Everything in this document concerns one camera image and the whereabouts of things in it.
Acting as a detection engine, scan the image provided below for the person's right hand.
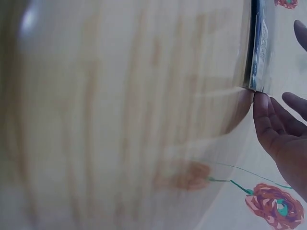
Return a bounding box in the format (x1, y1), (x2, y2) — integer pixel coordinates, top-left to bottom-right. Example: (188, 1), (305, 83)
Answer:
(252, 19), (307, 190)

